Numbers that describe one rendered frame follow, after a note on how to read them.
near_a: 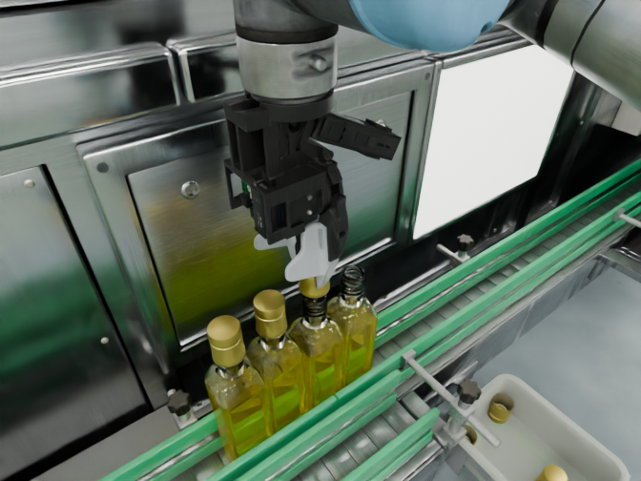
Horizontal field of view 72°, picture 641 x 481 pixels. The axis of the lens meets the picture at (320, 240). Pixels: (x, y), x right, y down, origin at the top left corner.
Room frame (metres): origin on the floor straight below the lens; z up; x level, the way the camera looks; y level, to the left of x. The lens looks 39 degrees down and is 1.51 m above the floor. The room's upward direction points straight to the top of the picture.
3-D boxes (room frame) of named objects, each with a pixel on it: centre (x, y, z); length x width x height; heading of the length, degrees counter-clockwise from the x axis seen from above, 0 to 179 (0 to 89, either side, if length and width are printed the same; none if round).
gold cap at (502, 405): (0.42, -0.32, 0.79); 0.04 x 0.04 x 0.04
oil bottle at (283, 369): (0.33, 0.06, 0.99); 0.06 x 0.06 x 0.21; 36
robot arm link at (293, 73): (0.35, 0.02, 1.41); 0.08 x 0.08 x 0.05
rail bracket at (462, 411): (0.34, -0.18, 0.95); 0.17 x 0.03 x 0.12; 36
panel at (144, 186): (0.63, -0.14, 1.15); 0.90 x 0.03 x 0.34; 126
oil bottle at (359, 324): (0.40, -0.04, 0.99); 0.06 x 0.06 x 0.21; 36
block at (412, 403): (0.36, -0.17, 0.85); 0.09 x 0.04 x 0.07; 36
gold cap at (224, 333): (0.29, 0.10, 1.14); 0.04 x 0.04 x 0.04
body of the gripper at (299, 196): (0.34, 0.03, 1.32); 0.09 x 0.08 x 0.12; 127
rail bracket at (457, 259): (0.65, -0.25, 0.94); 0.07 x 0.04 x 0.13; 36
